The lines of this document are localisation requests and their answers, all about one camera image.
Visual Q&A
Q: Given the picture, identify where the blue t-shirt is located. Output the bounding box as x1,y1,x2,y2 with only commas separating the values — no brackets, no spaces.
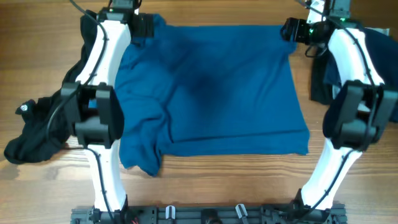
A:
114,15,310,176

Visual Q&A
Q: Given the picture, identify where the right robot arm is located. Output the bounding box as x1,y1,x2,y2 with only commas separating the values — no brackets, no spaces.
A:
260,1,397,223

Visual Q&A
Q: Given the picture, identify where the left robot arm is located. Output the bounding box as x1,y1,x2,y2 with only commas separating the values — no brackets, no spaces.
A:
60,0,154,223

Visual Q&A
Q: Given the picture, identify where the folded navy blue garment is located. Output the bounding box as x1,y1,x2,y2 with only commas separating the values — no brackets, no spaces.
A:
323,28,397,123

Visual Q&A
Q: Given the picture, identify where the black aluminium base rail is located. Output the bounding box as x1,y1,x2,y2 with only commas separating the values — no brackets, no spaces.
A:
70,203,348,224

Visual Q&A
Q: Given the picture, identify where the folded black garment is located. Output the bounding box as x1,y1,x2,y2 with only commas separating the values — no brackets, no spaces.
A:
310,52,333,105

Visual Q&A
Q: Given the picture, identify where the left black camera cable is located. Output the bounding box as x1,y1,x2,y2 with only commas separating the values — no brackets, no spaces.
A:
45,0,118,223

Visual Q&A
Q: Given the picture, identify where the black t-shirt with logo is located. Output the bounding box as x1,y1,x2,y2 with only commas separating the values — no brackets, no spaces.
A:
4,10,97,164

